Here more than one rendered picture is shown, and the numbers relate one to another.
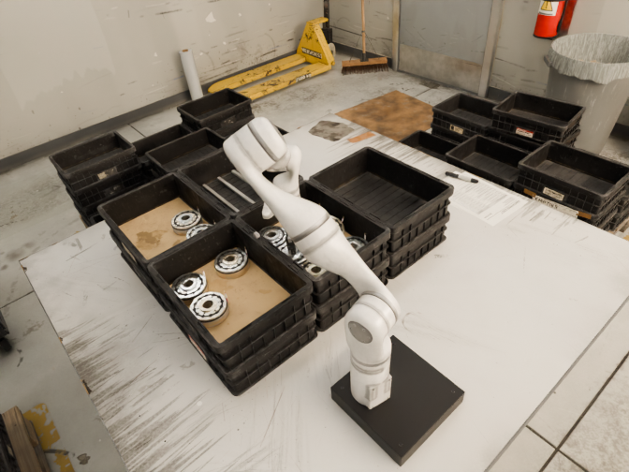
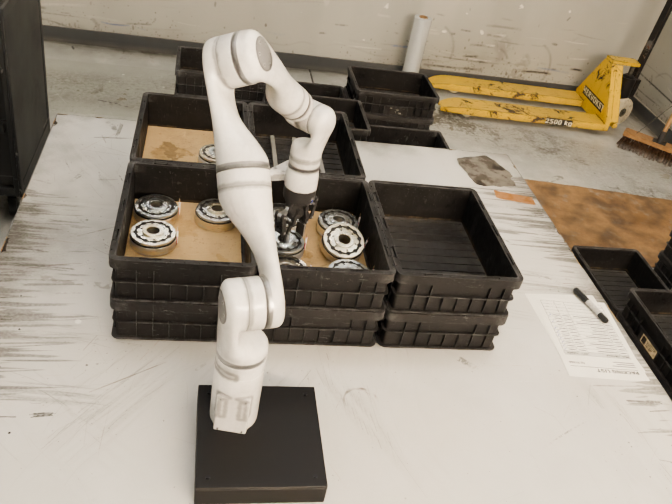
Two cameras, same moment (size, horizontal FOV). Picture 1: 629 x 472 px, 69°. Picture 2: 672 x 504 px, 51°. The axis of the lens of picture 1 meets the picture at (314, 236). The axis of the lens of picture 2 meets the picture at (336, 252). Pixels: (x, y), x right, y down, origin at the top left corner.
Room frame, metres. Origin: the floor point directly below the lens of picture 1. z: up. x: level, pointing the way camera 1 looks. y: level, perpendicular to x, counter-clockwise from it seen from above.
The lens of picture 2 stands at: (-0.18, -0.56, 1.82)
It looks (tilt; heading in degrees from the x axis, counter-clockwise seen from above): 35 degrees down; 22
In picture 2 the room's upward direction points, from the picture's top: 12 degrees clockwise
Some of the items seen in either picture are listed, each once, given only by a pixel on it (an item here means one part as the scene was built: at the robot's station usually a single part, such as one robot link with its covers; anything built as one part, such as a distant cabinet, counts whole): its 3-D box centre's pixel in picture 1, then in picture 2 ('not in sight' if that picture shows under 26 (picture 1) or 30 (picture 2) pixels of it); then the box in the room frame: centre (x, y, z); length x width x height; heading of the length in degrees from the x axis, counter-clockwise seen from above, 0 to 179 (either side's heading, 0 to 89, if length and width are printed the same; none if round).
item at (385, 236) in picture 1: (310, 227); (318, 222); (1.07, 0.01, 0.92); 0.40 x 0.30 x 0.02; 37
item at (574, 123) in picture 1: (529, 144); not in sight; (2.26, -1.30, 0.37); 0.42 x 0.34 x 0.46; 37
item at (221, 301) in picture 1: (208, 305); (153, 232); (0.84, 0.31, 0.86); 0.10 x 0.10 x 0.01
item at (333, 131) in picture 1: (329, 128); (486, 169); (2.08, -0.14, 0.71); 0.22 x 0.19 x 0.01; 37
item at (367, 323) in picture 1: (371, 329); (245, 320); (0.60, -0.10, 1.00); 0.09 x 0.09 x 0.17; 49
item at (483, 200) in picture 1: (475, 195); (586, 334); (1.41, -0.65, 0.70); 0.33 x 0.23 x 0.01; 37
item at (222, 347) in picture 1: (226, 276); (188, 213); (0.89, 0.25, 0.92); 0.40 x 0.30 x 0.02; 37
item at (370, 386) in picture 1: (370, 370); (237, 382); (0.61, -0.10, 0.84); 0.09 x 0.09 x 0.17; 26
